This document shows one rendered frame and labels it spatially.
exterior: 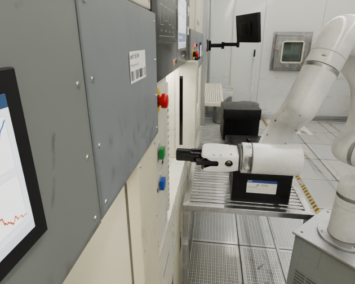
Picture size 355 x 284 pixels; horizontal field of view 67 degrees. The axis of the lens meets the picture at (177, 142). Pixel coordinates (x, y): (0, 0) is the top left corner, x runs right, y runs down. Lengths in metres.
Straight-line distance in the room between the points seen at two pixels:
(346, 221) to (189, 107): 0.86
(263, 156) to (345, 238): 0.63
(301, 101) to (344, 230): 0.64
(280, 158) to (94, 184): 0.52
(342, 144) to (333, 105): 4.96
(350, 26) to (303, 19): 4.89
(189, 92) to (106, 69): 1.09
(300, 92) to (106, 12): 0.53
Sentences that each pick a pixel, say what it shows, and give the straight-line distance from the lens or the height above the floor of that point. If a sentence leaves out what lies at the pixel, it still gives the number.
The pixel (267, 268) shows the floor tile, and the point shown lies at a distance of 2.18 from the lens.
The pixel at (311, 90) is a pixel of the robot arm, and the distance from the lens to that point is 0.76.
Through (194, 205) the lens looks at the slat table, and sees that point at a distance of 1.33.
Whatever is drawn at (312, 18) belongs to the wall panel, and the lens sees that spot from 5.76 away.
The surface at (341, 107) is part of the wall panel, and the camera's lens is 6.15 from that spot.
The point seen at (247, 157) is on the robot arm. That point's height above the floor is 1.22.
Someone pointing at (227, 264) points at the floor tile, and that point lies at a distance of 2.14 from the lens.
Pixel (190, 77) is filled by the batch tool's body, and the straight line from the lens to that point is 1.41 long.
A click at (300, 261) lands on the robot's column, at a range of 1.33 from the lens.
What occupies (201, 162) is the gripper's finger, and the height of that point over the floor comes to 1.20.
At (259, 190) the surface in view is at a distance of 1.36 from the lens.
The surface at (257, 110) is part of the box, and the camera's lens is 2.12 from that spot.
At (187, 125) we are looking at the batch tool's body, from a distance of 1.47.
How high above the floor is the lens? 1.50
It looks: 21 degrees down
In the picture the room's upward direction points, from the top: straight up
